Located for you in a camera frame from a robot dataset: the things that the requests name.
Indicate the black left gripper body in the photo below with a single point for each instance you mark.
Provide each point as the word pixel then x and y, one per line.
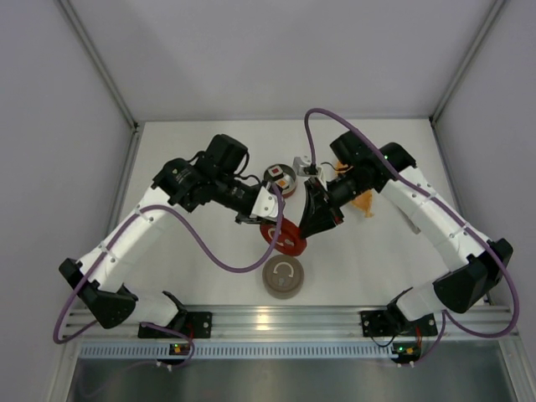
pixel 251 200

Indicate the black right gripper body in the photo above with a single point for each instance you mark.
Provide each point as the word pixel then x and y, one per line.
pixel 324 201

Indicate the red round lid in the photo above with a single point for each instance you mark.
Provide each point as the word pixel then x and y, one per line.
pixel 288 241

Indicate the sushi roll orange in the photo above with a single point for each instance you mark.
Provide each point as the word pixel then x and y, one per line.
pixel 283 184

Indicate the sushi roll red centre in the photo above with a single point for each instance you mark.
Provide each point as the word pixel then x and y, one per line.
pixel 275 172

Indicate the brown round lid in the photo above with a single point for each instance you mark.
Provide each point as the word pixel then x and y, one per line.
pixel 283 271

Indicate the metal tongs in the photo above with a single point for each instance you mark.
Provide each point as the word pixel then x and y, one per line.
pixel 411 225

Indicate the beige band metal container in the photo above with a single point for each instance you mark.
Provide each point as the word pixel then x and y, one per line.
pixel 282 293

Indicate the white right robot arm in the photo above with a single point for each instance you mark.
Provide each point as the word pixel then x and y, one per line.
pixel 473 261

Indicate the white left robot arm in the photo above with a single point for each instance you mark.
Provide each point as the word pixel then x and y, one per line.
pixel 98 278

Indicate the woven bamboo boat tray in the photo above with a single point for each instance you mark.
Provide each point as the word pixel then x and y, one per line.
pixel 364 201

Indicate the red band metal container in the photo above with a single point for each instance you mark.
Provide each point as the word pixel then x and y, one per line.
pixel 290 175

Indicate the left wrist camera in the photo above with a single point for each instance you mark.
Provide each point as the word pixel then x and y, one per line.
pixel 266 205

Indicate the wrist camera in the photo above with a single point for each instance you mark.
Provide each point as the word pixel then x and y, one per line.
pixel 303 167
pixel 266 205

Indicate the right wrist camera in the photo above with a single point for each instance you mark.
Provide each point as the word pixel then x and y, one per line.
pixel 303 167

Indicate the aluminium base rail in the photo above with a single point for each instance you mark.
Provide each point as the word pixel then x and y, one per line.
pixel 286 322

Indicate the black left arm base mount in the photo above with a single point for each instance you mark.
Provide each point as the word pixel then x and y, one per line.
pixel 190 324

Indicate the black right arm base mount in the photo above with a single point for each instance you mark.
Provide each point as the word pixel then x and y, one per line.
pixel 381 323

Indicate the slotted grey cable duct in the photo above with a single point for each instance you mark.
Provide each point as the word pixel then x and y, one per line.
pixel 242 350

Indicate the right aluminium frame post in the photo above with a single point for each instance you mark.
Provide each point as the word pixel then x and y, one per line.
pixel 469 57

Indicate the aluminium frame post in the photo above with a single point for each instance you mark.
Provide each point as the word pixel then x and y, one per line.
pixel 73 19
pixel 469 57

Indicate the left aluminium frame post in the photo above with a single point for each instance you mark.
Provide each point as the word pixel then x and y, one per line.
pixel 73 19

